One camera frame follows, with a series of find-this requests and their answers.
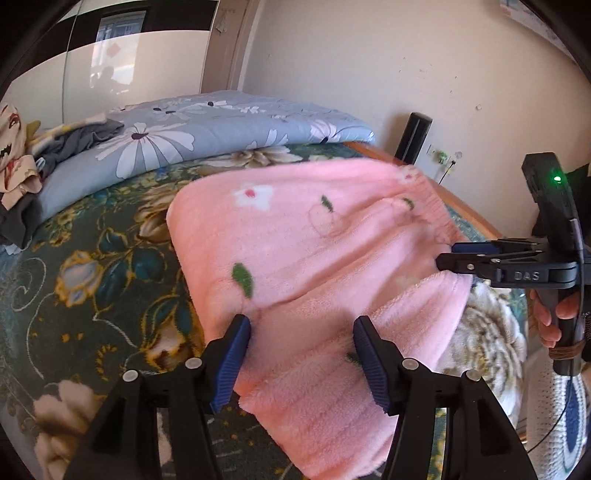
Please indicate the dark grey garment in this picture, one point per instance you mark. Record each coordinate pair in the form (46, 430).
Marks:
(50, 149)

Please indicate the black camera box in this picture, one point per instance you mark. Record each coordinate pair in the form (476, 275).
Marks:
(551, 191)

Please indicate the pink fleece garment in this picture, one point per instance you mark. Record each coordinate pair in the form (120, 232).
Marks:
(302, 250)

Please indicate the wall calendar scroll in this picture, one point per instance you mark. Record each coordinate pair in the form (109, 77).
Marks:
(520, 13)

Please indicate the black speaker box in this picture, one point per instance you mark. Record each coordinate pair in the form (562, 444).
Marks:
(413, 138)

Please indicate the light blue floral quilt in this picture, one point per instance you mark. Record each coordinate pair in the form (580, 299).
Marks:
(169, 131)

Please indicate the red white patterned garment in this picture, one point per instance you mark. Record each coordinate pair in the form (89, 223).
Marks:
(19, 175)

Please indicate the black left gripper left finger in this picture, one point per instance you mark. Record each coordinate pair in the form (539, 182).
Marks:
(122, 440)

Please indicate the white black wardrobe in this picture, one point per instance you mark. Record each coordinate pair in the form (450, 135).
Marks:
(106, 54)

